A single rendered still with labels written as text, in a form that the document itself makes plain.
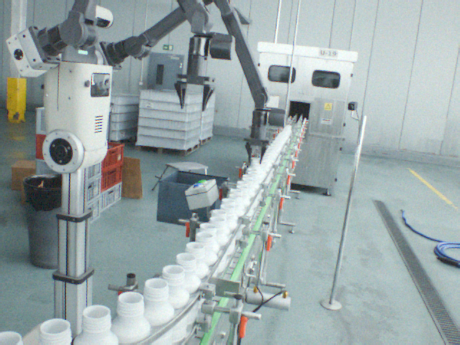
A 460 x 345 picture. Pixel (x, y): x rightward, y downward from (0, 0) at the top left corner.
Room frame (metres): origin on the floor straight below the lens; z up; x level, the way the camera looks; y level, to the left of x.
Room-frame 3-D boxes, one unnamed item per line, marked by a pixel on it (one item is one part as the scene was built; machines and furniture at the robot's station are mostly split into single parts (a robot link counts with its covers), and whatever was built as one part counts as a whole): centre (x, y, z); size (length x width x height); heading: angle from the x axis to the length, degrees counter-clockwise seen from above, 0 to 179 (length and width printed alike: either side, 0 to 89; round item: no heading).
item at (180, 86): (1.25, 0.15, 1.44); 0.07 x 0.07 x 0.09; 81
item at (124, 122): (9.07, 2.72, 0.50); 1.23 x 1.05 x 1.00; 169
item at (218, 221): (0.96, 0.02, 1.08); 0.06 x 0.06 x 0.17
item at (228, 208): (1.08, 0.00, 1.08); 0.06 x 0.06 x 0.17
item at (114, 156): (4.56, 1.51, 0.55); 0.61 x 0.41 x 0.22; 173
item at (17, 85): (10.36, 5.56, 0.55); 0.40 x 0.40 x 1.10; 81
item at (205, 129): (10.33, 1.20, 0.59); 1.25 x 1.03 x 1.17; 172
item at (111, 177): (4.56, 1.51, 0.33); 0.61 x 0.41 x 0.22; 173
